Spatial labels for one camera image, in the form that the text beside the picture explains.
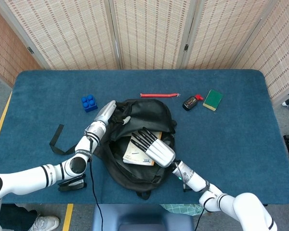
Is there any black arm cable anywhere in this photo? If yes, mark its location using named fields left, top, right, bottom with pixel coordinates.
left=88, top=137, right=104, bottom=231
left=194, top=208, right=206, bottom=231

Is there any black stapler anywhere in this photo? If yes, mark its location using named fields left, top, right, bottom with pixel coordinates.
left=57, top=174, right=88, bottom=193

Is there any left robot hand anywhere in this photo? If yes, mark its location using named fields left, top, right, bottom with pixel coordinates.
left=93, top=100, right=131, bottom=127

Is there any green checked cloth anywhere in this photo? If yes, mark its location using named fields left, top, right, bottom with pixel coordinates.
left=159, top=204, right=206, bottom=217

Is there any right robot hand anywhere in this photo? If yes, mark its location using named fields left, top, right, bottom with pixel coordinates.
left=131, top=127, right=176, bottom=168

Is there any woven folding screen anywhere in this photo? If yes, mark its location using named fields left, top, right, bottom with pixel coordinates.
left=0, top=0, right=289, bottom=106

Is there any blue felt table cover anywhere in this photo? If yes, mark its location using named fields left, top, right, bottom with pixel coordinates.
left=0, top=69, right=289, bottom=205

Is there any blue building block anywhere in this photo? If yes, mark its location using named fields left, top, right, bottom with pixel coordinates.
left=81, top=94, right=99, bottom=113

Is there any black and red device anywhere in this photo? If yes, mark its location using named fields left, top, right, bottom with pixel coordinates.
left=182, top=94, right=204, bottom=112

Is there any red pen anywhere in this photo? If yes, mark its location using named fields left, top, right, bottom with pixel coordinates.
left=140, top=92, right=181, bottom=98

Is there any black backpack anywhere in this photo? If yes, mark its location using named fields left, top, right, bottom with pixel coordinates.
left=49, top=98, right=178, bottom=200

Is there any white grey sneaker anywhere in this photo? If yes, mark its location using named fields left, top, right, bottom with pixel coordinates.
left=28, top=215, right=60, bottom=231

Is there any blue padded seat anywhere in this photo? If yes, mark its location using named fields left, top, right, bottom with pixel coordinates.
left=91, top=204, right=195, bottom=231

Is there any green yellow sponge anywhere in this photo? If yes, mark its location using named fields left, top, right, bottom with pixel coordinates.
left=202, top=89, right=223, bottom=112

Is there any dark trouser leg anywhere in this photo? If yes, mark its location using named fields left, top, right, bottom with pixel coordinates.
left=0, top=204, right=39, bottom=231

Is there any white and yellow notebook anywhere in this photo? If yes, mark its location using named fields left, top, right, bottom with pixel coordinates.
left=122, top=131, right=163, bottom=167

